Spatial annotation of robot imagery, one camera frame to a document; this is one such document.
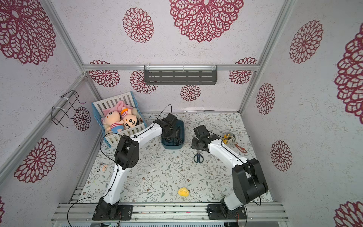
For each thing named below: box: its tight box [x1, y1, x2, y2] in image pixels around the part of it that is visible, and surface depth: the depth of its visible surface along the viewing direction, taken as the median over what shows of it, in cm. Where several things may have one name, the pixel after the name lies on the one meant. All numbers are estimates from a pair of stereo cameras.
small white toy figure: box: [96, 162, 109, 173], surface depth 89 cm
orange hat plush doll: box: [121, 106, 143, 130], surface depth 102 cm
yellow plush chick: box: [178, 187, 190, 198], surface depth 80 cm
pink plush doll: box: [101, 100, 125, 133], surface depth 100 cm
